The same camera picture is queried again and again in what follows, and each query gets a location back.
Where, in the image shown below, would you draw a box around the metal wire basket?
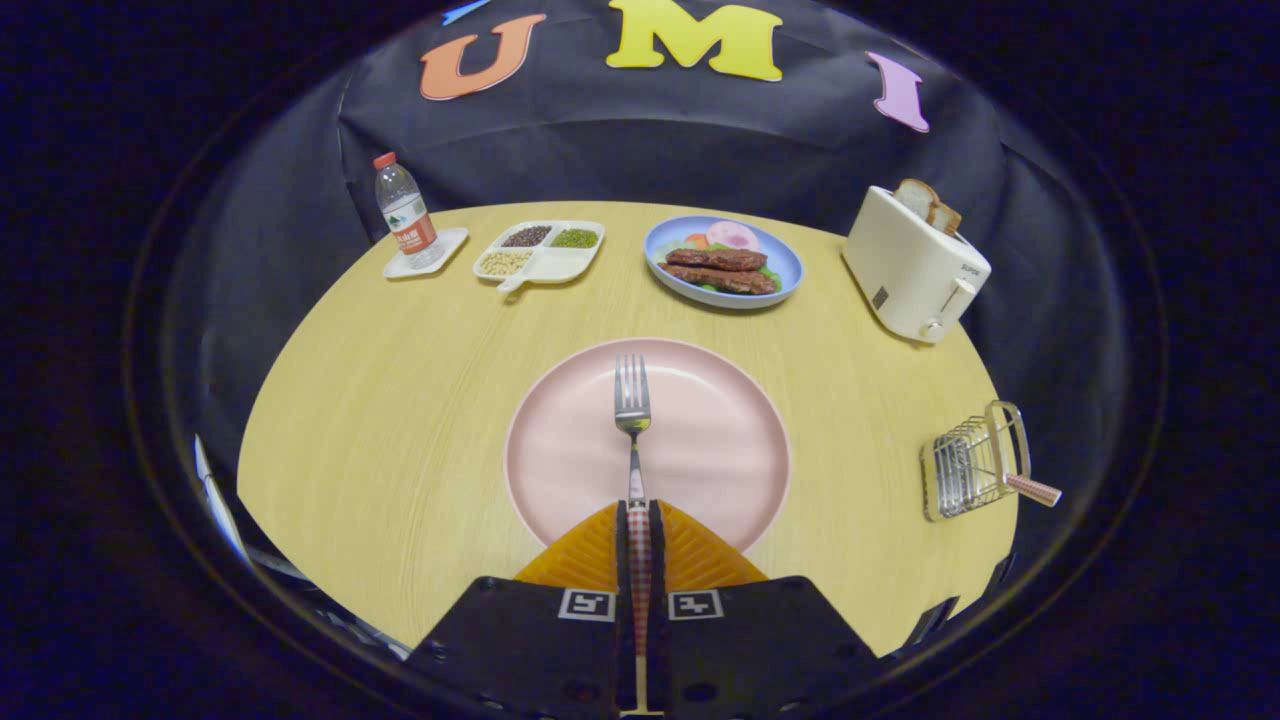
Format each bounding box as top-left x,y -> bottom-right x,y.
920,400 -> 1032,523

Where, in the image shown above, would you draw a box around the pink plate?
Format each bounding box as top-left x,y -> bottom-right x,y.
503,337 -> 793,556

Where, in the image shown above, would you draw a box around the white toaster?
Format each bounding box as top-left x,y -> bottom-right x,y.
841,185 -> 993,346

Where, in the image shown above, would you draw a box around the brown meat patty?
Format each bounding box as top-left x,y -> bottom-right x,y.
672,264 -> 779,295
665,248 -> 769,272

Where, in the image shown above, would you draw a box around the spoon with checked handle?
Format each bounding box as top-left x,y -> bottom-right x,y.
1000,472 -> 1063,508

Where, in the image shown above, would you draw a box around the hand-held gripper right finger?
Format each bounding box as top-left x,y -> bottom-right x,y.
648,500 -> 886,720

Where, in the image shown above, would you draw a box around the fork with checked handle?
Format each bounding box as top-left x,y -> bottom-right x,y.
613,353 -> 661,717

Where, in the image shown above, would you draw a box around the blue plate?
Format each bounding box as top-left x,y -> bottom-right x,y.
643,215 -> 805,310

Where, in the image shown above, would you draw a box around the white divided tray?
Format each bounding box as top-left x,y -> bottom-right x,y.
472,220 -> 607,294

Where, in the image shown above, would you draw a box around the white square coaster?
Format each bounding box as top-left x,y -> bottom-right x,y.
382,227 -> 470,280

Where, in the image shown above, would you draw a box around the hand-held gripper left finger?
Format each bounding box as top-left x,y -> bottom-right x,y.
405,500 -> 641,720

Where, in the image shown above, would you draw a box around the water bottle with red cap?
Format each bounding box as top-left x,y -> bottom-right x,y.
373,152 -> 443,271

